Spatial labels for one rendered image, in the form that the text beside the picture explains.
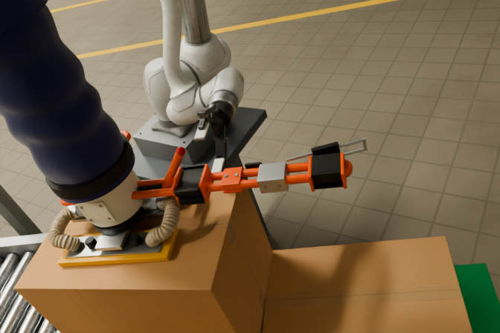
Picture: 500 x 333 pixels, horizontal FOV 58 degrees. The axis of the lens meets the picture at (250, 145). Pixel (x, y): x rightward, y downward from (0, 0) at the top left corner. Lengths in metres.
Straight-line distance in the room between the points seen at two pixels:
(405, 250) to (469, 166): 1.13
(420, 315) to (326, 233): 1.00
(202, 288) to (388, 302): 0.61
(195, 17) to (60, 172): 0.81
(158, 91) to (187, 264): 0.76
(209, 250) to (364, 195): 1.44
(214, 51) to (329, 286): 0.96
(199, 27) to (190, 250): 0.86
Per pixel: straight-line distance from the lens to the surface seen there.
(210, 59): 1.79
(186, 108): 1.52
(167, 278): 1.20
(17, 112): 1.07
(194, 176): 1.18
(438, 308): 1.48
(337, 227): 2.37
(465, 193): 2.49
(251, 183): 1.11
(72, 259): 1.37
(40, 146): 1.12
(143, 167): 1.91
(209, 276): 1.15
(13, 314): 2.04
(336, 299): 1.50
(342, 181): 1.06
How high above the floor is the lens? 1.83
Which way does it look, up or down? 37 degrees down
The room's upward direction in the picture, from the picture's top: 20 degrees counter-clockwise
